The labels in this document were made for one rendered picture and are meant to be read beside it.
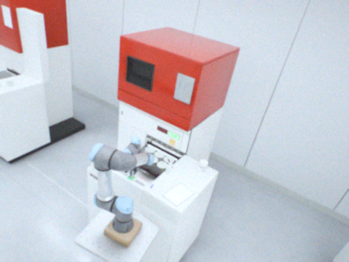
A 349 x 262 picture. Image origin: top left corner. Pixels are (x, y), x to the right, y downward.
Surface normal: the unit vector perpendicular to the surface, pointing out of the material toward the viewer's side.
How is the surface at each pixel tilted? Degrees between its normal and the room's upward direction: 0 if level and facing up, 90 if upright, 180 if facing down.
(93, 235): 0
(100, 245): 0
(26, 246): 0
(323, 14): 90
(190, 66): 90
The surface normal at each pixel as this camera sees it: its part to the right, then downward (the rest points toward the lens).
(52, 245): 0.12, -0.81
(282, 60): -0.58, 0.41
